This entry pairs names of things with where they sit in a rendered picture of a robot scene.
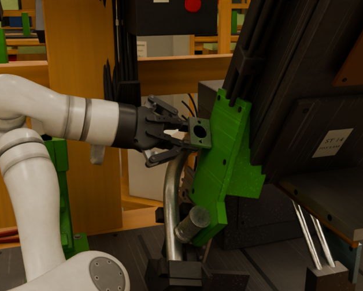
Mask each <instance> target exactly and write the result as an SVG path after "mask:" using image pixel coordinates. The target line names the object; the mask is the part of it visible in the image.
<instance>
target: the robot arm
mask: <svg viewBox="0 0 363 291"><path fill-rule="evenodd" d="M153 111H154V112H156V113H157V114H159V115H156V114H155V113H154V112H153ZM27 116H29V117H31V118H34V119H36V120H38V121H40V122H42V127H43V131H44V133H45V134H47V135H48V136H51V137H56V138H60V139H68V140H76V141H83V142H86V143H89V144H91V146H90V147H91V148H90V152H91V153H90V154H91V155H90V162H91V163H92V164H95V165H101V164H102V162H103V157H104V153H105V146H107V147H115V148H123V149H134V150H137V151H138V152H140V153H143V155H144V157H145V159H146V163H145V166H146V167H147V168H151V167H154V166H157V165H160V164H163V163H167V162H170V161H173V160H175V159H176V157H177V156H178V155H179V154H180V152H181V151H184V152H191V153H196V152H197V151H200V149H201V148H202V147H194V146H190V145H189V140H185V139H184V140H181V139H177V138H174V137H172V136H171V135H169V134H166V133H164V131H165V130H177V129H178V131H179V132H188V121H186V120H182V119H181V118H179V116H178V110H177V109H176V108H174V107H172V106H171V105H169V104H167V103H166V102H164V101H163V100H161V99H159V98H157V97H156V96H154V95H149V96H148V98H147V99H146V101H145V105H144V106H140V107H135V106H134V105H129V104H126V103H120V102H113V101H109V100H103V99H88V98H81V97H77V96H70V95H63V94H59V93H57V92H55V91H53V90H51V89H49V88H46V87H44V86H42V85H39V84H37V83H34V82H33V81H30V80H28V79H25V78H23V77H20V76H16V75H13V74H0V171H1V174H2V177H3V180H4V182H5V185H6V188H7V190H8V193H9V197H10V200H11V202H12V207H13V211H14V215H15V218H16V223H17V229H18V235H19V239H20V245H21V251H22V256H23V262H24V268H25V274H26V279H27V283H25V284H23V285H21V286H18V287H16V288H13V289H10V290H7V291H130V280H129V276H128V273H127V271H126V269H125V267H124V266H123V265H122V263H121V262H120V261H119V260H117V259H116V258H115V257H113V256H112V255H110V254H107V253H104V252H100V251H85V252H81V253H78V254H76V255H75V256H73V257H71V258H70V259H68V260H66V258H65V255H64V252H63V249H62V244H61V235H60V188H59V183H58V177H57V173H56V170H55V167H54V165H53V163H52V160H51V157H50V155H49V153H48V150H47V148H46V146H45V143H44V141H43V140H42V138H41V136H40V135H39V134H38V133H37V132H36V131H34V130H32V129H28V127H27V122H26V117H27ZM154 147H155V148H159V149H162V150H164V149H167V150H168V151H164V152H161V153H159V154H158V152H155V151H154V152H152V151H150V150H151V149H153V148H154Z"/></svg>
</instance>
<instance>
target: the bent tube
mask: <svg viewBox="0 0 363 291"><path fill-rule="evenodd" d="M187 120H188V133H187V134H186V135H185V136H184V137H183V139H182V140H184V139H185V140H189V145H190V146H194V147H202V148H209V149H210V148H211V147H212V142H211V135H210V122H209V120H207V119H203V118H197V117H190V116H189V117H188V118H187ZM190 154H191V152H184V151H181V152H180V154H179V155H178V156H177V157H176V159H175V160H173V161H170V162H168V166H167V168H166V173H165V179H164V189H163V207H164V225H165V243H166V261H168V260H181V261H184V259H183V246H182V243H181V242H179V241H177V239H176V238H175V236H174V233H173V230H174V227H175V226H176V225H177V224H178V223H179V222H180V211H179V184H180V177H181V174H182V170H183V167H184V164H185V162H186V160H187V158H188V157H189V155H190Z"/></svg>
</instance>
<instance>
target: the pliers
mask: <svg viewBox="0 0 363 291"><path fill-rule="evenodd" d="M15 234H18V229H13V230H7V231H4V232H0V237H4V238H0V244H1V243H16V242H20V239H19V237H5V236H11V235H15Z"/></svg>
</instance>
